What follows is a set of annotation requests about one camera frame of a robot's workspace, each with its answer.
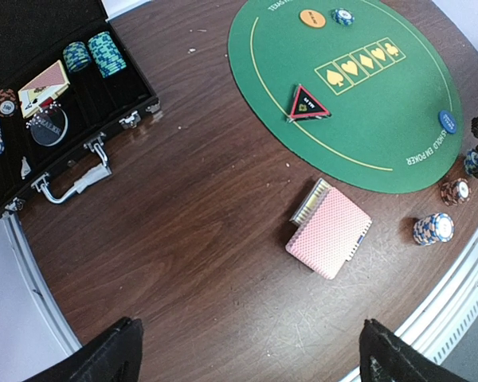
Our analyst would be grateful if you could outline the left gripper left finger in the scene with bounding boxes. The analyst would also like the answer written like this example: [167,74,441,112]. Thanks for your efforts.
[29,317,143,382]

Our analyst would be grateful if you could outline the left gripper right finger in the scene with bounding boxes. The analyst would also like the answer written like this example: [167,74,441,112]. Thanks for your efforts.
[359,319,463,382]

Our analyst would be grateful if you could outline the green blue chip stack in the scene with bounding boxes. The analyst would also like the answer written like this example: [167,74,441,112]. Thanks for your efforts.
[464,149,478,176]

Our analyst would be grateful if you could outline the blue round button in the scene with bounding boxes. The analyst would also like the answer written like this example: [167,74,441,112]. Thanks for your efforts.
[438,110,458,134]

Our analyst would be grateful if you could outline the brown chip stack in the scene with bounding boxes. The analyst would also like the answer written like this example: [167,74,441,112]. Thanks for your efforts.
[440,178,471,206]

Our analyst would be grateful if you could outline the triangular black red button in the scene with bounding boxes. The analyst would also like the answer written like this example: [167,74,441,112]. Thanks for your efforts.
[287,84,331,123]

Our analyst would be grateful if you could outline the orange round button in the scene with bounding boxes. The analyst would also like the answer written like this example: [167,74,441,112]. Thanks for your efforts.
[299,9,327,29]

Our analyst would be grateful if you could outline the blue white chip stack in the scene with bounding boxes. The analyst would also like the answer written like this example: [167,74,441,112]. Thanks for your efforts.
[413,212,455,246]

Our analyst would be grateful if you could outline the round green poker mat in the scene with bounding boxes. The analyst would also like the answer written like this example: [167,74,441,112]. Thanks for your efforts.
[228,1,464,194]

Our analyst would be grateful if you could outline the pink playing card deck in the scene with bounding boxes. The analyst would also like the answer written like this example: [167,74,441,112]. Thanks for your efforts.
[285,187,372,279]

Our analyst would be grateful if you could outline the clear card box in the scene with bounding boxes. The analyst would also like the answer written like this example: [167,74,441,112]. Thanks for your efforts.
[290,178,333,226]

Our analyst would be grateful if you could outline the clear dealer button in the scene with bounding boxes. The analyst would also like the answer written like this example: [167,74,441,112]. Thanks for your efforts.
[26,103,69,147]

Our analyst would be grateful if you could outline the brown chips in case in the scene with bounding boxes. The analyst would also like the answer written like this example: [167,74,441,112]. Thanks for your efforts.
[0,88,18,118]

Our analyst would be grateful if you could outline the red card deck in case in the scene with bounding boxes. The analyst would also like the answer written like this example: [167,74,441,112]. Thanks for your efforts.
[18,60,70,119]

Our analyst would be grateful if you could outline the black poker case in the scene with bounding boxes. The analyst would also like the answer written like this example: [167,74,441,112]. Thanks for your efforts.
[0,1,162,218]

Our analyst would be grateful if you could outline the teal chip row in case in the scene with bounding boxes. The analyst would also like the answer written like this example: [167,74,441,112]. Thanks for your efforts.
[88,31,127,78]

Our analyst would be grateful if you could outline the green blue chips in case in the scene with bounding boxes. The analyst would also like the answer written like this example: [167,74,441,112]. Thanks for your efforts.
[63,41,92,72]

